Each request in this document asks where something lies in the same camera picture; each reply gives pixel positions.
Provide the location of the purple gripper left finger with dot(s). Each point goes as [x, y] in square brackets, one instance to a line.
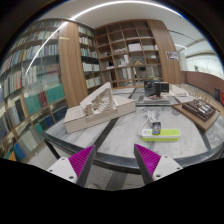
[75, 168]

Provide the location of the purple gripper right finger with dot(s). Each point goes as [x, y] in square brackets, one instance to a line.
[153, 166]

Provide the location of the green white power strip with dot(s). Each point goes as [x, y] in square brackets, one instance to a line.
[164, 135]

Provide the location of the white architectural model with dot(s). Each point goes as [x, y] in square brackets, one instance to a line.
[100, 106]

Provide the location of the dark wooden architectural model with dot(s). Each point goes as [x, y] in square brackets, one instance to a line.
[201, 113]

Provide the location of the black box model on base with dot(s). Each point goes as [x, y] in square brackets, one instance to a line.
[154, 93]

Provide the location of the wooden bookshelf with books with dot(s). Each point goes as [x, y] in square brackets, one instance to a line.
[51, 67]

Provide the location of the wooden cubby shelf unit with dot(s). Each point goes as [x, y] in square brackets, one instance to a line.
[133, 51]

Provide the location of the wall poster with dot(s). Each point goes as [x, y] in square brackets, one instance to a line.
[172, 55]

